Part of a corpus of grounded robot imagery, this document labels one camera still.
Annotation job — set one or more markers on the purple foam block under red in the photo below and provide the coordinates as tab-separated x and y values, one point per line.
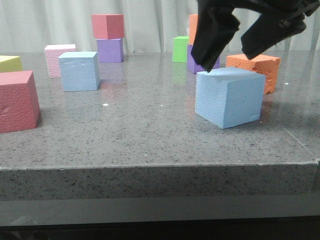
110	50

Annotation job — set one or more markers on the black gripper arm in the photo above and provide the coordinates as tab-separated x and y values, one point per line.
216	26

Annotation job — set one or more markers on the green foam block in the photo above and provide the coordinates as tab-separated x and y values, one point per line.
179	51

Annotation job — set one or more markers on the red stacked foam block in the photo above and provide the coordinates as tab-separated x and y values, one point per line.
108	26

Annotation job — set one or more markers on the large light blue foam block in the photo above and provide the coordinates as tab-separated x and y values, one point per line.
229	96

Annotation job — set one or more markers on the small light blue foam block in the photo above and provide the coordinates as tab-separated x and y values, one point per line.
79	71

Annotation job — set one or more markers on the purple foam block under orange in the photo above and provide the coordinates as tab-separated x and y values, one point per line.
191	64

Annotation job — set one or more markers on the damaged orange foam block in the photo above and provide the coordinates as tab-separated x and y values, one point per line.
262	64

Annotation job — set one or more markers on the yellow foam block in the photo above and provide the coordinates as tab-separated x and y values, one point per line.
10	63

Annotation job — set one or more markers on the orange stacked foam block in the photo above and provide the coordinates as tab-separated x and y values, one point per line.
193	22

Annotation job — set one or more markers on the grey-green curtain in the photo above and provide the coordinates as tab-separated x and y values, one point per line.
150	25

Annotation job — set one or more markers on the large red foam block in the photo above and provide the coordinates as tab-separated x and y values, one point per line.
19	105

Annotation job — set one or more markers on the pink foam block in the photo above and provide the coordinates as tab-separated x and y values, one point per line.
52	54

